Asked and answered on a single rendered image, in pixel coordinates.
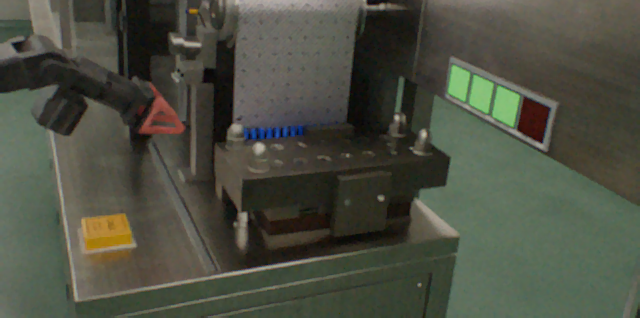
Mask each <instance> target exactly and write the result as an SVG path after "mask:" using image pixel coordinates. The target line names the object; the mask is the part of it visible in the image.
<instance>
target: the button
mask: <svg viewBox="0 0 640 318"><path fill-rule="evenodd" d="M81 227H82V235H83V240H84V246H85V250H94V249H101V248H109V247H116V246H124V245H131V231H130V228H129V225H128V222H127V218H126V215H125V214H115V215H107V216H97V217H95V218H89V219H82V220H81Z"/></svg>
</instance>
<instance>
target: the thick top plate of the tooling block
mask: <svg viewBox="0 0 640 318"><path fill-rule="evenodd" d="M388 130H389V129H378V130H365V131H355V132H353V136H342V137H330V138H318V139H307V138H306V137H305V136H304V135H301V136H289V137H275V138H262V139H250V140H246V146H247V149H246V150H243V151H230V150H228V149H226V145H227V141H225V142H215V166H214V173H215V175H216V176H217V178H218V179H219V181H220V182H221V184H222V186H223V188H224V189H226V191H227V193H228V194H229V196H230V197H231V199H232V200H233V202H234V203H235V205H236V207H237V209H238V211H239V212H240V213H245V212H254V211H262V210H271V209H278V208H286V206H295V205H302V204H311V203H319V202H327V201H333V199H334V189H335V178H336V175H342V174H351V173H360V172H369V171H379V170H387V171H389V172H390V173H391V174H392V175H391V182H390V191H389V194H391V193H400V192H408V191H415V190H424V189H432V188H440V187H446V183H447V177H448V171H449V165H450V158H451V157H450V156H448V155H447V154H445V153H444V152H443V151H441V150H440V149H438V148H436V147H434V146H433V145H432V148H431V150H432V154H431V155H427V156H425V155H419V154H415V153H414V152H413V151H412V149H413V148H414V145H415V139H416V138H418V134H415V133H414V132H412V131H411V130H409V129H408V128H405V132H406V135H405V136H403V137H396V136H391V135H389V134H388V133H387V132H388ZM257 142H262V144H263V145H265V147H267V149H268V156H269V166H270V170H269V171H268V172H264V173H254V172H251V171H249V170H248V166H249V160H250V156H251V152H252V148H253V146H254V145H255V144H257Z"/></svg>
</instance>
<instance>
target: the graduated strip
mask: <svg viewBox="0 0 640 318"><path fill-rule="evenodd" d="M145 145H146V147H147V149H148V151H150V154H151V156H152V158H153V160H154V162H155V165H156V167H157V169H158V172H159V174H160V176H161V178H162V180H163V182H164V185H165V187H166V189H168V192H169V194H170V196H171V198H172V200H173V202H174V205H175V207H176V209H177V212H178V214H179V216H180V218H181V220H182V222H183V225H184V227H185V230H186V232H187V234H189V236H190V238H191V240H192V242H193V245H194V247H195V250H196V252H197V254H198V256H199V258H200V260H201V262H202V265H203V267H204V270H205V272H206V273H210V272H216V271H220V269H219V267H218V265H217V262H216V260H215V258H214V256H213V254H212V252H211V250H210V248H209V247H208V245H206V242H205V240H204V238H203V236H202V234H201V232H200V230H199V228H198V226H197V223H196V221H195V219H194V217H193V215H192V213H191V211H190V209H189V207H188V205H187V202H185V200H184V198H183V196H182V194H181V192H180V190H179V189H178V187H177V185H176V182H175V180H174V178H173V176H172V174H171V172H170V170H169V168H168V166H166V163H165V161H164V159H163V157H162V155H161V153H160V151H159V149H158V147H157V145H156V142H146V143H145Z"/></svg>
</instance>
